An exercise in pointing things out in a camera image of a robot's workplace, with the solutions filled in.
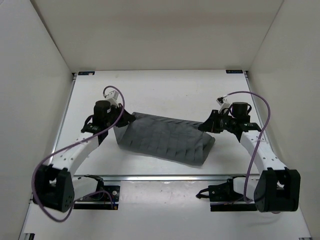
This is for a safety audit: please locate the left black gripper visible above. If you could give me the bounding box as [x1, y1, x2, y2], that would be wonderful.
[106, 101, 135, 127]

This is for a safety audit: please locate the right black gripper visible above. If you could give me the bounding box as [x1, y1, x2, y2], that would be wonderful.
[199, 110, 237, 134]

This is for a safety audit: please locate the grey pleated skirt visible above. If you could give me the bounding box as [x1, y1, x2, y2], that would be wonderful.
[113, 112, 216, 166]

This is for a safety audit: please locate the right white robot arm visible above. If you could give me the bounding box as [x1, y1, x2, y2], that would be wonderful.
[198, 98, 301, 213]

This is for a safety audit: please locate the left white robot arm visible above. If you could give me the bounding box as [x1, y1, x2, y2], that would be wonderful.
[31, 100, 136, 213]

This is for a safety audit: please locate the right blue corner label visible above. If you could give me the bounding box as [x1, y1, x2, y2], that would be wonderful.
[225, 69, 244, 74]

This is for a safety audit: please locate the blue corner label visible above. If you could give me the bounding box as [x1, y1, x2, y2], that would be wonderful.
[77, 71, 95, 76]
[225, 69, 244, 74]

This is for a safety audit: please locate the left blue corner label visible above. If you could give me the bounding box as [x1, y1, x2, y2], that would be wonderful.
[77, 71, 95, 76]

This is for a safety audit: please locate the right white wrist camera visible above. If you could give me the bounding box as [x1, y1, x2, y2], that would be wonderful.
[216, 95, 231, 114]

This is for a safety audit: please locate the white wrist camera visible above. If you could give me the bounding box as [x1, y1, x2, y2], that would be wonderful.
[216, 95, 231, 114]
[103, 90, 120, 107]

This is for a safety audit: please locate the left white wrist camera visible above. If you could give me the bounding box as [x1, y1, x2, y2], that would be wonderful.
[103, 90, 120, 107]

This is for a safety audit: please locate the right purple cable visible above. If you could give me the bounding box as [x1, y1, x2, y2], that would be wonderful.
[219, 91, 272, 202]

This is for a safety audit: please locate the purple cable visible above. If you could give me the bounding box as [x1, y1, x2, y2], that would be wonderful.
[32, 85, 125, 223]
[219, 91, 272, 202]

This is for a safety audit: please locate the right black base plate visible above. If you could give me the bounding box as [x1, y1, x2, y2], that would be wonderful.
[208, 182, 257, 212]

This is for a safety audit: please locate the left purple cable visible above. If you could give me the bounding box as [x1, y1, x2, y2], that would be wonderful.
[32, 85, 125, 223]

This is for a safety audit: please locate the aluminium front rail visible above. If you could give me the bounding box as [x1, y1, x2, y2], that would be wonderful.
[72, 173, 283, 183]

